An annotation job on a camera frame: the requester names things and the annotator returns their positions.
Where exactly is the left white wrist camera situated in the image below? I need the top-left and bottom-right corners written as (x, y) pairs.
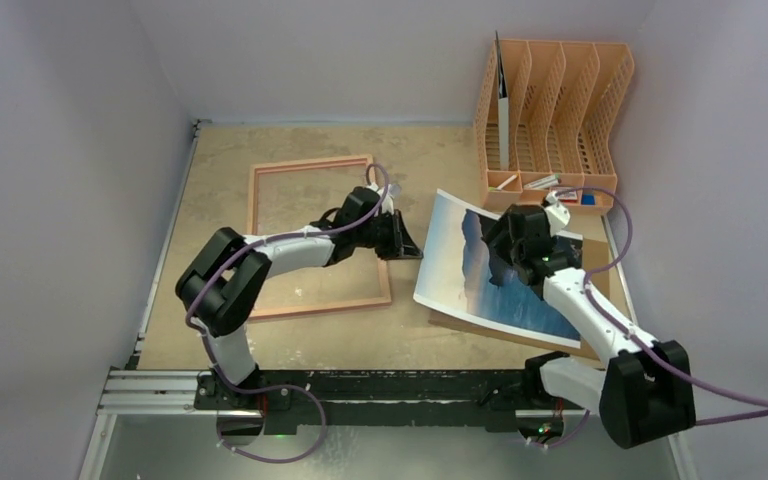
top-left (377, 184), bottom-right (401, 214)

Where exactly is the brown frame backing board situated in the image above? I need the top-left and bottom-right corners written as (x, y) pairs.
top-left (429, 239), bottom-right (612, 361)

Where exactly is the red white small box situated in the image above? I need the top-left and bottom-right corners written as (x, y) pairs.
top-left (550, 186), bottom-right (579, 203)

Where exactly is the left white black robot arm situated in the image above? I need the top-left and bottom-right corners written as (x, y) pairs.
top-left (175, 184), bottom-right (423, 409)

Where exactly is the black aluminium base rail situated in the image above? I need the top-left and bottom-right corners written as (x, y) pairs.
top-left (99, 369), bottom-right (580, 435)

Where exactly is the blue landscape photo print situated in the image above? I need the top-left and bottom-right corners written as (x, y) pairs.
top-left (413, 189), bottom-right (583, 350)

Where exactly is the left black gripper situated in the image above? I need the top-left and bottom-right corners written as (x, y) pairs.
top-left (354, 209), bottom-right (422, 261)

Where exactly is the orange plastic file organizer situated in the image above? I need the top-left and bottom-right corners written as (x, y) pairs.
top-left (473, 39), bottom-right (635, 215)

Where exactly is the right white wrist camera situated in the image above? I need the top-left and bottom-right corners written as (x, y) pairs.
top-left (542, 191), bottom-right (571, 237)

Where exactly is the white marker pen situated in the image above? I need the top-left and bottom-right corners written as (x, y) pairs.
top-left (495, 175), bottom-right (518, 190)

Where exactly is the white folder in organizer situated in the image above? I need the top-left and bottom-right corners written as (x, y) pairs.
top-left (494, 32), bottom-right (510, 170)

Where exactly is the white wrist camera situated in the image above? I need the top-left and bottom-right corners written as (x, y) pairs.
top-left (542, 191), bottom-right (571, 237)
top-left (377, 184), bottom-right (401, 214)

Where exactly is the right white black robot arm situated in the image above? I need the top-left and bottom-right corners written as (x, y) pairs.
top-left (482, 202), bottom-right (697, 449)

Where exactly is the white red glue stick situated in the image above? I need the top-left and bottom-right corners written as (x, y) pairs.
top-left (523, 174), bottom-right (560, 190)

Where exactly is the pink wooden picture frame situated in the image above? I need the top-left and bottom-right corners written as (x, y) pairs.
top-left (245, 155), bottom-right (391, 320)

